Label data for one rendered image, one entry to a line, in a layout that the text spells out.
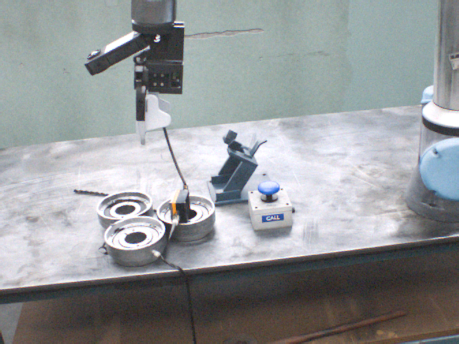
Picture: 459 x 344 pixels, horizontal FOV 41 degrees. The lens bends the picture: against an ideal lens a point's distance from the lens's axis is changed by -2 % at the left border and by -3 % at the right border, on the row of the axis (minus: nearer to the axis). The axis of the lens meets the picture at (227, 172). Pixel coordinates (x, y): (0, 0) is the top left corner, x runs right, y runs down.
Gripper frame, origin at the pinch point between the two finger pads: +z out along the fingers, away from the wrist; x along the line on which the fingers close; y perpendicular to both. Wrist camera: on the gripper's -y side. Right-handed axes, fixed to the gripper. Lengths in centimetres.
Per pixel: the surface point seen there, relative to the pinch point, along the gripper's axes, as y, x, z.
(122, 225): -2.8, -6.5, 15.4
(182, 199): 7.7, -6.4, 9.9
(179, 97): 12, 156, 52
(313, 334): 34, -11, 37
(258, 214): 21.2, -8.2, 11.8
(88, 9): -27, 156, 14
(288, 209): 26.5, -8.1, 10.6
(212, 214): 13.1, -7.1, 12.5
